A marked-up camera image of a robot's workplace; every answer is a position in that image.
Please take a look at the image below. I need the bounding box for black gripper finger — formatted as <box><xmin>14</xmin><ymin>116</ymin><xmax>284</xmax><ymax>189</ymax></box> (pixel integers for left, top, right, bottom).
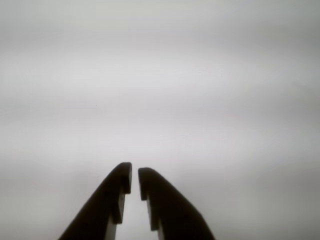
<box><xmin>57</xmin><ymin>162</ymin><xmax>133</xmax><ymax>240</ymax></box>
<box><xmin>137</xmin><ymin>167</ymin><xmax>217</xmax><ymax>240</ymax></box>

